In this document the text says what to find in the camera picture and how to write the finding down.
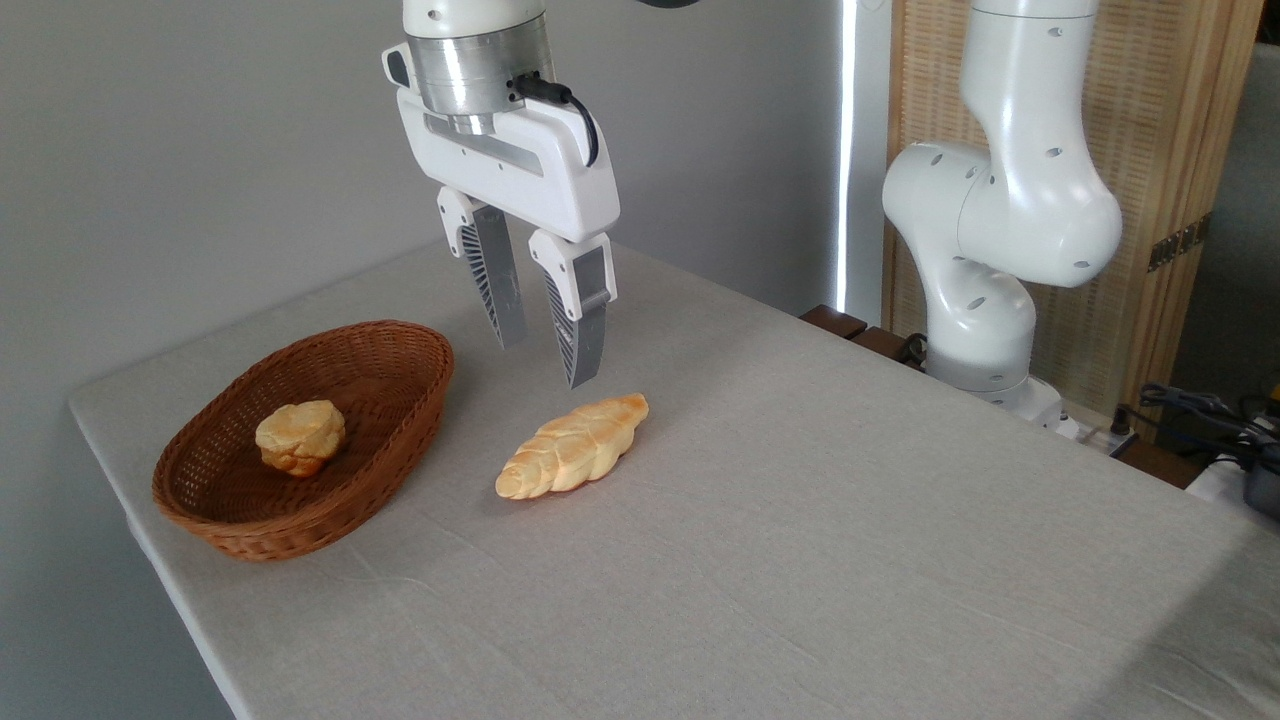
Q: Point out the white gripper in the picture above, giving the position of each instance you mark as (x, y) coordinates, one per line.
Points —
(540, 180)

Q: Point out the braided golden bread loaf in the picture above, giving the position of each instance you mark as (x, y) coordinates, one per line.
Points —
(570, 450)

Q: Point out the brown wicker oval basket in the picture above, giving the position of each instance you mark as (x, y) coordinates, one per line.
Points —
(385, 370)

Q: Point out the round golden bread roll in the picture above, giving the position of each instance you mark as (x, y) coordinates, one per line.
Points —
(300, 435)

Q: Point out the dark brown wooden block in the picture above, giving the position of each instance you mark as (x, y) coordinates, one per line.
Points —
(882, 343)
(833, 322)

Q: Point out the grey linen tablecloth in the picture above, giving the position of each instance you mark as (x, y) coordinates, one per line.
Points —
(800, 550)

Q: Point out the white power strip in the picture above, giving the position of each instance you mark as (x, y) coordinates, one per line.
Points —
(1098, 436)

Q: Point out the dark metal screen hinge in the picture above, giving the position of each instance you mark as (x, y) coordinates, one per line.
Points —
(1180, 243)

